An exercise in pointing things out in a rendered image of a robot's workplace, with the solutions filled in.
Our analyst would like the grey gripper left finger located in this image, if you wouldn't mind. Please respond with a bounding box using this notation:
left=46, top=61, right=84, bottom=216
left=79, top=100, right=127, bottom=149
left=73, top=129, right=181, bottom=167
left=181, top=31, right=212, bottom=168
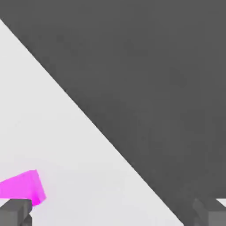
left=0, top=198, right=34, bottom=226

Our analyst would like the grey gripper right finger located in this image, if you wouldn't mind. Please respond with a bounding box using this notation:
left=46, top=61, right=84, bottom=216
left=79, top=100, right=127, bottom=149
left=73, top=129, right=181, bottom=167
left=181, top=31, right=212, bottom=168
left=192, top=198, right=226, bottom=226

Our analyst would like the large magenta box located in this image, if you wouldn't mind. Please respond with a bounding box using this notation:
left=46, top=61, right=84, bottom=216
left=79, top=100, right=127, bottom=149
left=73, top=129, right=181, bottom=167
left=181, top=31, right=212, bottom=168
left=0, top=169, right=47, bottom=207

